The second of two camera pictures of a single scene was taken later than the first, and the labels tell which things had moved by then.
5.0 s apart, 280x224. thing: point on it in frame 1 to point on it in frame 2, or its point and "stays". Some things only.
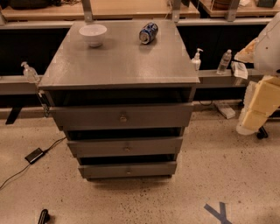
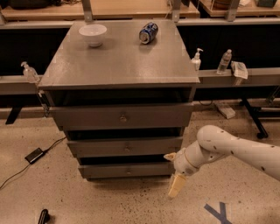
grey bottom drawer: [129, 170] stays
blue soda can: [148, 32] stays
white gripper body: [268, 53] to [183, 163]
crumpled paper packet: [239, 69] stays
